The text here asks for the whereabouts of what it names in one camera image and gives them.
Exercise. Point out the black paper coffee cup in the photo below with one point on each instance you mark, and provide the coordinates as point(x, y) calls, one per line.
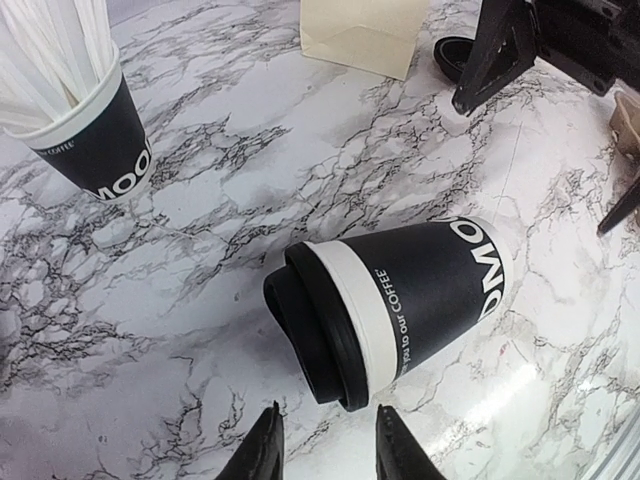
point(412, 290)

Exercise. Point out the cream paper bag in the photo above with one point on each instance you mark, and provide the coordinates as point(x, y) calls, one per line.
point(374, 36)

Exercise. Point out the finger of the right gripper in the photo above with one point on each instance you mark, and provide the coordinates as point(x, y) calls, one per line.
point(622, 209)

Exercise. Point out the black cup holding straws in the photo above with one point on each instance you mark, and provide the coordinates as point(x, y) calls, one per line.
point(101, 145)

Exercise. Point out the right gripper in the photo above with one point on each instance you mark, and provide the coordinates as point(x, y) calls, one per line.
point(595, 43)

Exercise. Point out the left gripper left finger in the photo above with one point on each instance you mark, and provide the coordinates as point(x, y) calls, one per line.
point(260, 456)

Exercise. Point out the brown cardboard cup carrier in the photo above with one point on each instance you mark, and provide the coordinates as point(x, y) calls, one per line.
point(624, 123)

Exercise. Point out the black cup lid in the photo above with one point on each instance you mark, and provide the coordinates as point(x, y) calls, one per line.
point(451, 54)
point(306, 304)

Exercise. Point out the white wrapped straws bundle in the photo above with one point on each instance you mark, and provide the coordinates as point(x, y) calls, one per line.
point(56, 57)

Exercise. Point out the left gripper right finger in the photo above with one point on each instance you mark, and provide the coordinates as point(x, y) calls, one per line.
point(399, 456)

